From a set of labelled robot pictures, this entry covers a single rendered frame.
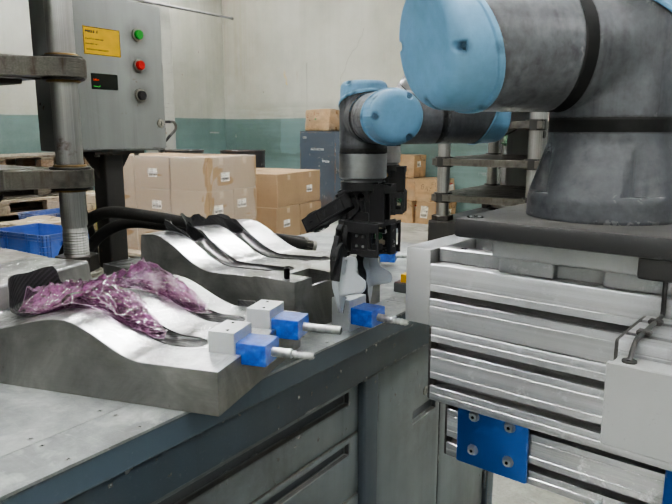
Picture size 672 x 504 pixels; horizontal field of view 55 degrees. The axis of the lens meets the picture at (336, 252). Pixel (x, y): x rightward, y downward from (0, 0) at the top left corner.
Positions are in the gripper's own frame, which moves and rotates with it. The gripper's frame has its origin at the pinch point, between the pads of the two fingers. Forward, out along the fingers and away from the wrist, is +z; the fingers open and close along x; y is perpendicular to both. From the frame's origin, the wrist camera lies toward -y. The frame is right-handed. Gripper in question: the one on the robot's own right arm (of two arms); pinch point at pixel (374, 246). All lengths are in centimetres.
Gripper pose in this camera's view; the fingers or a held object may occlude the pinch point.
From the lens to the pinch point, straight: 156.3
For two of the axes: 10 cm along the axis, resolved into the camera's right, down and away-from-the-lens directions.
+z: 0.0, 9.8, 1.9
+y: 9.7, 0.5, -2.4
